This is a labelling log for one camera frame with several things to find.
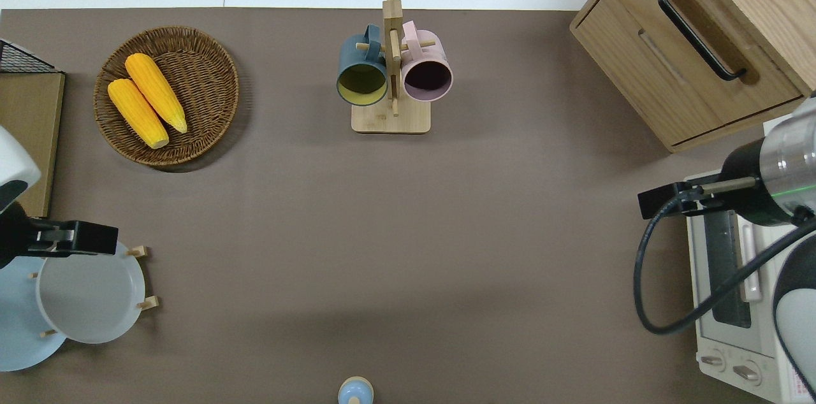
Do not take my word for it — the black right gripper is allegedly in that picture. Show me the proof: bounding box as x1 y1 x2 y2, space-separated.
638 139 795 227

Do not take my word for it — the blue service bell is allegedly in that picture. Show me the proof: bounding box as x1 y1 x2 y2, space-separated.
337 376 374 404

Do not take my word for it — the black cabinet handle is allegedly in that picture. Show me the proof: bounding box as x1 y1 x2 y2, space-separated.
658 0 748 82

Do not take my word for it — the wooden mug tree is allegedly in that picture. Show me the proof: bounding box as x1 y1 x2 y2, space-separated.
351 0 438 135

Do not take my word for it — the wooden plate rack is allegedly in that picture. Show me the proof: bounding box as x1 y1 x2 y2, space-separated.
27 245 161 338

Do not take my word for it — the round wicker basket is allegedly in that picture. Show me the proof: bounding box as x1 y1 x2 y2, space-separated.
93 25 240 168

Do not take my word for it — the wire basket with wooden shelf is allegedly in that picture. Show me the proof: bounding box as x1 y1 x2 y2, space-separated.
0 38 66 219

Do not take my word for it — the gray plate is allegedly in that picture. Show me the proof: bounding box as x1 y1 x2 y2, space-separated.
36 242 147 345

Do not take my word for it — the light blue plate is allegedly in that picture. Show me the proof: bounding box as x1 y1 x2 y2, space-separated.
0 257 68 372

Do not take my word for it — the dark blue mug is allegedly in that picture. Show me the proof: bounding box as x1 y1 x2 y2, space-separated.
336 24 389 107

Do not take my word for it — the pink mug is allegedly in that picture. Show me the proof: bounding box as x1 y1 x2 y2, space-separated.
400 20 454 103

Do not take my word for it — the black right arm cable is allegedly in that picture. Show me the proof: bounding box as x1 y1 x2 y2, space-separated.
632 184 816 336

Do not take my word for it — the white toaster oven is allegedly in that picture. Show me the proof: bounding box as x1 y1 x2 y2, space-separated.
683 168 816 404

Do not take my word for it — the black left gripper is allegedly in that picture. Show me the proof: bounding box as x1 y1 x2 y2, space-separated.
0 200 120 271

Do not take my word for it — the yellow corn cob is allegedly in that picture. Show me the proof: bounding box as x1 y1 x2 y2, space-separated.
124 52 189 134
106 77 170 150

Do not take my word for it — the wooden drawer cabinet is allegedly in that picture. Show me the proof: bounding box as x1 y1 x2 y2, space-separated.
569 0 816 154

